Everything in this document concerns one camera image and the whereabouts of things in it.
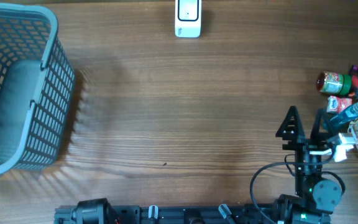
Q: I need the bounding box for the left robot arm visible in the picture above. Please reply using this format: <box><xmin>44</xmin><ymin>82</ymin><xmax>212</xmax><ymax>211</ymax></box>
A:
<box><xmin>71</xmin><ymin>198</ymin><xmax>120</xmax><ymax>224</ymax></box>

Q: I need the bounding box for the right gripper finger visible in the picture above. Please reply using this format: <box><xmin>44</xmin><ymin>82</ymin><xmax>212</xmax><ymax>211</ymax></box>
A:
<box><xmin>310</xmin><ymin>108</ymin><xmax>329</xmax><ymax>140</ymax></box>
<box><xmin>275</xmin><ymin>106</ymin><xmax>305</xmax><ymax>139</ymax></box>

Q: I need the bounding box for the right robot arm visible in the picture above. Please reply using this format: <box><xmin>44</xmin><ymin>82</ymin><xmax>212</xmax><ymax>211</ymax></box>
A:
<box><xmin>271</xmin><ymin>106</ymin><xmax>345</xmax><ymax>223</ymax></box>

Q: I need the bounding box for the grey plastic shopping basket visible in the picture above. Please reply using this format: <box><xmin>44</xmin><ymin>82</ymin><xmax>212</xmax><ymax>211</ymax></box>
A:
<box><xmin>0</xmin><ymin>3</ymin><xmax>75</xmax><ymax>175</ymax></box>

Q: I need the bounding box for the white barcode scanner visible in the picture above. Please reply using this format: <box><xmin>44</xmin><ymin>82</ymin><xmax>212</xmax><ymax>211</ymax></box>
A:
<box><xmin>175</xmin><ymin>0</ymin><xmax>202</xmax><ymax>38</ymax></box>

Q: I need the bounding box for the red white snack packet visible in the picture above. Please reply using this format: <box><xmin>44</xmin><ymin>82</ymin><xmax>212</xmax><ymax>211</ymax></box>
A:
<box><xmin>326</xmin><ymin>96</ymin><xmax>352</xmax><ymax>114</ymax></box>

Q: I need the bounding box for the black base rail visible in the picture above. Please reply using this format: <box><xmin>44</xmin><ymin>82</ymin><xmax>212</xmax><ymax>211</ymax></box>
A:
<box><xmin>54</xmin><ymin>204</ymin><xmax>331</xmax><ymax>224</ymax></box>

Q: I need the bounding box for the green lidded jar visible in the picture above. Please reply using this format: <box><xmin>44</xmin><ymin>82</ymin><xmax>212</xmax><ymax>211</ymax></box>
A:
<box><xmin>316</xmin><ymin>72</ymin><xmax>352</xmax><ymax>96</ymax></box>

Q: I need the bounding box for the blue mouthwash bottle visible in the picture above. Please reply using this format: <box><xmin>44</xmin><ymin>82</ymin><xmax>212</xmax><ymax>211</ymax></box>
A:
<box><xmin>329</xmin><ymin>102</ymin><xmax>358</xmax><ymax>130</ymax></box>

